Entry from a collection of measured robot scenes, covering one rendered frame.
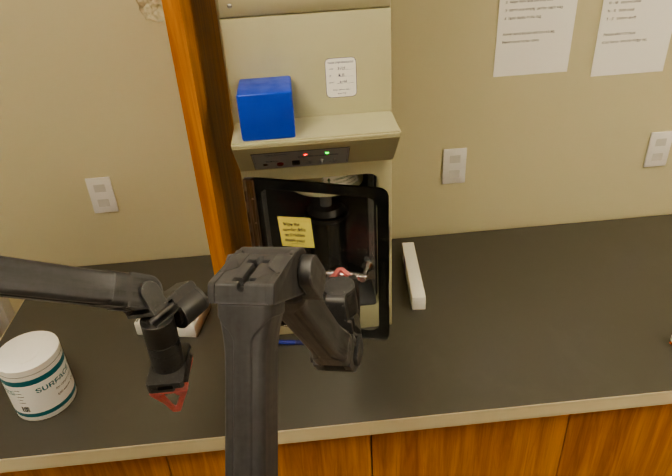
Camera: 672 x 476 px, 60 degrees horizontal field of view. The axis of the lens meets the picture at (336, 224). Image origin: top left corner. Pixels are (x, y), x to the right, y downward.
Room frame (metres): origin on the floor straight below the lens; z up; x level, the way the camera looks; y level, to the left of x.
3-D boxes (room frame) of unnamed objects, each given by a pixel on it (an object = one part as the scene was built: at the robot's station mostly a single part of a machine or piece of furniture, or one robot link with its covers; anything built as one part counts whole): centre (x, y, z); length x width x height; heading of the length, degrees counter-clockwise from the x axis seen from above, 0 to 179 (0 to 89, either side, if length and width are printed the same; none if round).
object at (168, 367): (0.79, 0.32, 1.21); 0.10 x 0.07 x 0.07; 3
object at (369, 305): (1.08, 0.04, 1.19); 0.30 x 0.01 x 0.40; 73
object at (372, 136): (1.08, 0.03, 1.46); 0.32 x 0.11 x 0.10; 93
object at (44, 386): (0.96, 0.68, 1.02); 0.13 x 0.13 x 0.15
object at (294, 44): (1.26, 0.04, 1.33); 0.32 x 0.25 x 0.77; 93
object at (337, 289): (0.82, 0.01, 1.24); 0.12 x 0.09 x 0.11; 167
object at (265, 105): (1.08, 0.12, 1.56); 0.10 x 0.10 x 0.09; 3
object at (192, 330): (1.21, 0.44, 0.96); 0.16 x 0.12 x 0.04; 81
